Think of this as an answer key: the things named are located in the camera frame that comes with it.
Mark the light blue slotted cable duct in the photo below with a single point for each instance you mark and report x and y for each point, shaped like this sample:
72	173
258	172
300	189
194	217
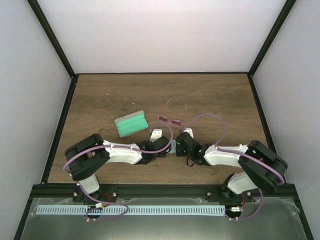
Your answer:
134	210

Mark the light blue cleaning cloth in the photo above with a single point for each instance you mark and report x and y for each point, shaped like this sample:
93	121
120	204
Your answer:
173	147

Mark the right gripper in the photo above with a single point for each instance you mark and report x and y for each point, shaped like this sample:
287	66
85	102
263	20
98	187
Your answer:
179	152

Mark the grey glasses case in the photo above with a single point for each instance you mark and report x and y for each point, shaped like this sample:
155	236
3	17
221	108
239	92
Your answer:
131	123

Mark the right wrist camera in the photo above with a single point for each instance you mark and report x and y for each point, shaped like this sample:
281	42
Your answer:
189	131

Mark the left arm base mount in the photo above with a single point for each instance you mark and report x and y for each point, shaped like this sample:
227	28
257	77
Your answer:
106	193

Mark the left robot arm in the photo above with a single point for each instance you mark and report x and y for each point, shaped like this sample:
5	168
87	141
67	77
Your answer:
89	155

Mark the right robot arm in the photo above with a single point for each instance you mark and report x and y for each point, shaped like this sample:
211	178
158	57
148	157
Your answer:
261	167

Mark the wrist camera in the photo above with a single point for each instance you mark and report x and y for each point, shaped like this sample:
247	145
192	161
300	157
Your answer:
189	131
155	134

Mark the clear plastic sheet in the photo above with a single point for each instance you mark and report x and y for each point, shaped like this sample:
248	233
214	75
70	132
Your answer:
270	218

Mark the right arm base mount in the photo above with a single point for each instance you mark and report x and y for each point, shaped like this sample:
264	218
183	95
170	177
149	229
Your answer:
219	193

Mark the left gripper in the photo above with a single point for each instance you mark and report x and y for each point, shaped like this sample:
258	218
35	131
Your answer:
163	155

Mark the black aluminium frame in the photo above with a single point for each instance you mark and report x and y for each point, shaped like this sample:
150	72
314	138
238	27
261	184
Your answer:
79	107

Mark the pink sunglasses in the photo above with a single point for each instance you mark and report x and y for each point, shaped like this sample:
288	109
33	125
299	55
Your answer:
173	120

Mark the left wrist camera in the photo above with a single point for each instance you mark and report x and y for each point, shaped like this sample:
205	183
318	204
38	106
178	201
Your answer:
155	134

